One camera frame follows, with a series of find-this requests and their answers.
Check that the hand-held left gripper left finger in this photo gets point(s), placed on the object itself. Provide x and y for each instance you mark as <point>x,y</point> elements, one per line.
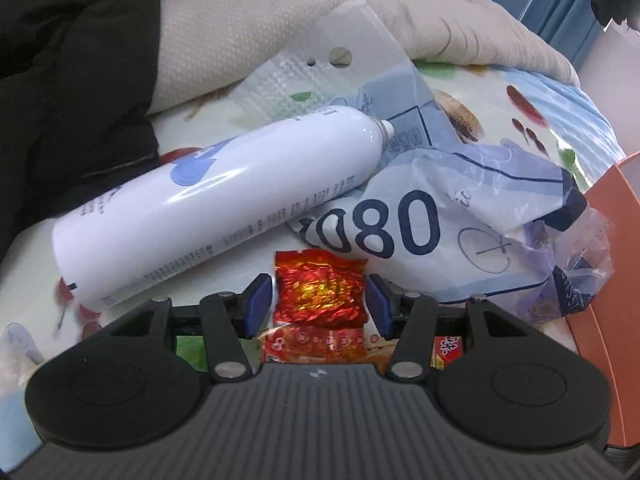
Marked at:
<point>260,305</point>

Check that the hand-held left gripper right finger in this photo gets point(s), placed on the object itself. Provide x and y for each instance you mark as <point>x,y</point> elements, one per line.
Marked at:
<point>378,305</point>

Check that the red foil snack packet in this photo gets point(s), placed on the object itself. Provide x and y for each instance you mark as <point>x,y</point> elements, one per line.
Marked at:
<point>320,290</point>

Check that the orange cardboard box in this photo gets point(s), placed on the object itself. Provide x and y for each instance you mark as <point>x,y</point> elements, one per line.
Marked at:
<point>620,260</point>

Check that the long red snack packet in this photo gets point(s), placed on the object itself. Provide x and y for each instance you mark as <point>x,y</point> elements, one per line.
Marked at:
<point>310,342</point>

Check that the red label snack packet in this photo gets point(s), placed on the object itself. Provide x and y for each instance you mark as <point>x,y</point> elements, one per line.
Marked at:
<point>447,350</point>

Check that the printed clear plastic bag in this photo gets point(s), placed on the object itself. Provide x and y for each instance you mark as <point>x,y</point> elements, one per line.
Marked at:
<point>425,220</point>

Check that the white spray can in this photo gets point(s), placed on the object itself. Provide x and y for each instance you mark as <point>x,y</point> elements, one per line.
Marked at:
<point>225,190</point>

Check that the fruit print mat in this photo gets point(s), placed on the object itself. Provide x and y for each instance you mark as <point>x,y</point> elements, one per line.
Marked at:
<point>500,105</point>

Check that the light blue bed sheet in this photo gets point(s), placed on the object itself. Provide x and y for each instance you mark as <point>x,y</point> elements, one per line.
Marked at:
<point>590,120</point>

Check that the grey duvet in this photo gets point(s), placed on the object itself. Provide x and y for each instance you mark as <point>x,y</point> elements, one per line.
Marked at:
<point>240,15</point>

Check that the black jacket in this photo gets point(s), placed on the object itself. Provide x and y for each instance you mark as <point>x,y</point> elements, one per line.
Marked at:
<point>65,85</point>

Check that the blue curtain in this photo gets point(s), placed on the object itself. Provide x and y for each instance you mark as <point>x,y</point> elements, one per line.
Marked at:
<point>570,5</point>

